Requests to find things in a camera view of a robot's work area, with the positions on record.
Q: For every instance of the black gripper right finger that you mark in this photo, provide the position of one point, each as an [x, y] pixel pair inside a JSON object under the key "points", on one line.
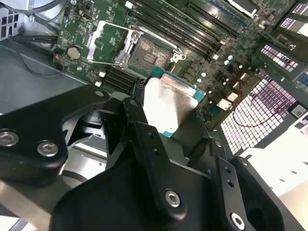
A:
{"points": [[228, 192]]}

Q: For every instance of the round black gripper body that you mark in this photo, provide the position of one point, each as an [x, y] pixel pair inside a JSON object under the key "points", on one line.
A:
{"points": [[108, 204]]}

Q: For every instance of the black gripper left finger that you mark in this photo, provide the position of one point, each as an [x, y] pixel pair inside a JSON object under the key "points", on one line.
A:
{"points": [[29, 125]]}

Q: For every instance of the silver topped CPU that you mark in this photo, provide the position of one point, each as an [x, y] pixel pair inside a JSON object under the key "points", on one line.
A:
{"points": [[168, 101]]}

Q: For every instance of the metal socket cover frame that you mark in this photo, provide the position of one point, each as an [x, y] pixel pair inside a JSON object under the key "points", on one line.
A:
{"points": [[92, 49]]}

